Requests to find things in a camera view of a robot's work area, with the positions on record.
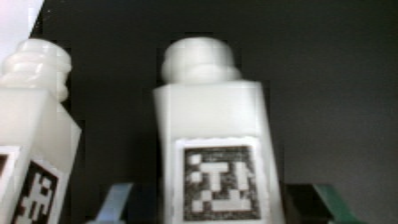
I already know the white marker base plate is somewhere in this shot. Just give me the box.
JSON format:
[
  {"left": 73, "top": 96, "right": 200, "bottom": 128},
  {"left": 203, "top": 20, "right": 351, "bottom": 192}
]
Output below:
[{"left": 0, "top": 0, "right": 47, "bottom": 63}]

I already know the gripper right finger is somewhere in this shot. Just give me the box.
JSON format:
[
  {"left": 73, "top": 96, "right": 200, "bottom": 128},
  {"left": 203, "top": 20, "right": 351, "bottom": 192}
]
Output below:
[{"left": 313, "top": 184, "right": 368, "bottom": 224}]

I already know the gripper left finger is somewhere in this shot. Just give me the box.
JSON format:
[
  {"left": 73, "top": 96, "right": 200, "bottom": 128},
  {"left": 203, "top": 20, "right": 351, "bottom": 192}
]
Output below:
[{"left": 86, "top": 183, "right": 134, "bottom": 224}]

